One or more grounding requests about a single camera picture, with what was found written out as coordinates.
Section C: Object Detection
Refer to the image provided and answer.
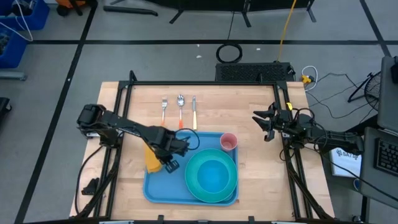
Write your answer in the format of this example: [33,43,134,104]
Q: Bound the black clamp bracket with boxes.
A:
[81,177,100,196]

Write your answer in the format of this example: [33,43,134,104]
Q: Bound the knife with yellow handle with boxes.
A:
[192,95,198,131]

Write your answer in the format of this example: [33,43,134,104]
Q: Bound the black wire fan guard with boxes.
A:
[347,70,382,111]

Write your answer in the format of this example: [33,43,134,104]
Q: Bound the grey monitor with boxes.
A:
[377,55,398,133]

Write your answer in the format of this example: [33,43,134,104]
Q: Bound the yellow cable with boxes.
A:
[277,0,298,62]

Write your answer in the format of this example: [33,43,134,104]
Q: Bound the grey flat bar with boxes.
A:
[0,70,28,81]

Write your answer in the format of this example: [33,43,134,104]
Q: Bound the pink plastic cup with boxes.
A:
[220,132,239,152]

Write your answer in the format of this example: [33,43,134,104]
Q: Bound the black desk beam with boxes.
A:
[345,116,380,134]

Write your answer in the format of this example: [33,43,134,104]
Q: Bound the teal plastic plate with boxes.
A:
[184,148,239,203]

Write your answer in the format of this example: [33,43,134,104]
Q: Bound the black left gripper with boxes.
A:
[157,138,190,174]

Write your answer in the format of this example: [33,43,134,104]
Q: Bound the white printed paper sheet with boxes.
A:
[329,147,363,179]

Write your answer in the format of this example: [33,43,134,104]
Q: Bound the black keyboard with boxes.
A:
[374,138,398,178]

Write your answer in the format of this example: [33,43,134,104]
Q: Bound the black stand legs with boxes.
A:
[169,0,318,28]

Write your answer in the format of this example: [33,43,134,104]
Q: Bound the black curved bar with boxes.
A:
[103,5,159,17]

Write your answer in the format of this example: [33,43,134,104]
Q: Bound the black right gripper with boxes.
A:
[251,104,295,134]

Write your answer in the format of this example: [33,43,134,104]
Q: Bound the fork with orange handle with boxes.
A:
[160,95,169,128]

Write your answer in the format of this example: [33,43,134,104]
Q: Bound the white looped cable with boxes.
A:
[301,65,319,91]

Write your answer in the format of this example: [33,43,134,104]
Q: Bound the orange and black object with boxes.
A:
[55,0,99,16]

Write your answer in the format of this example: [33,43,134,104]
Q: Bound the blue plastic bowl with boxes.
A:
[196,159,230,194]

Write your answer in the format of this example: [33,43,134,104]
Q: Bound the grey desk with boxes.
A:
[354,126,398,209]

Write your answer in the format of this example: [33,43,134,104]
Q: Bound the black perforated computer case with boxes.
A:
[215,62,295,83]

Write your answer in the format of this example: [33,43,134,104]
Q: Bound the coiled black cable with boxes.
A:
[216,42,244,65]

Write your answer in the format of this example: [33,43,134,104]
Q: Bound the black metal table frame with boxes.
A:
[74,70,335,220]

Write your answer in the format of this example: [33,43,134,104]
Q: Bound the blue storage bin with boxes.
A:
[0,0,50,31]
[0,27,29,69]

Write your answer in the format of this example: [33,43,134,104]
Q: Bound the blue plastic tray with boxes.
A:
[142,130,239,207]

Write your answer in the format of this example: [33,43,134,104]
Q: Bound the spoon with orange handle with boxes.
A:
[177,94,186,131]

